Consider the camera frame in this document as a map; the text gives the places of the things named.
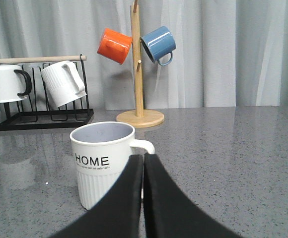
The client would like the white HOME mug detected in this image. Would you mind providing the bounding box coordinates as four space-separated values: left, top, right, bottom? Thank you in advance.
70 121 155 210

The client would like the white ribbed mug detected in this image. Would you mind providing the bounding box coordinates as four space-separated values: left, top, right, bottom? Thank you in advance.
41 60 87 108

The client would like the white mug black handle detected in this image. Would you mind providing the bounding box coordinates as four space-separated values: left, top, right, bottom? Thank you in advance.
0 65 32 103

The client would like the wooden mug tree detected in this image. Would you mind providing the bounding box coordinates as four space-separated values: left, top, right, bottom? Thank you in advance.
116 0 164 128

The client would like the blue enamel mug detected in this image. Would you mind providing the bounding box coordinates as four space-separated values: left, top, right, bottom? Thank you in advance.
141 26 176 66

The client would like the orange enamel mug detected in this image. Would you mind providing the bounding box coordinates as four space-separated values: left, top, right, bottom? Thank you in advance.
97 28 132 64

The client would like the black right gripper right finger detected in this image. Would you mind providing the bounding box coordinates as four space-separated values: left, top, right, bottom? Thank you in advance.
144 154 239 238

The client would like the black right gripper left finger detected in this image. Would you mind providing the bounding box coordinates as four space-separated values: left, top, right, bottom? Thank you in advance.
52 155 144 238

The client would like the black wire mug rack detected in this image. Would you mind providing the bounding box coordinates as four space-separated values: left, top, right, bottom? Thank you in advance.
0 54 94 131

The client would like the grey curtain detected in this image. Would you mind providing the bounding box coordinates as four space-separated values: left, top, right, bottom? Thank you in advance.
0 0 288 110

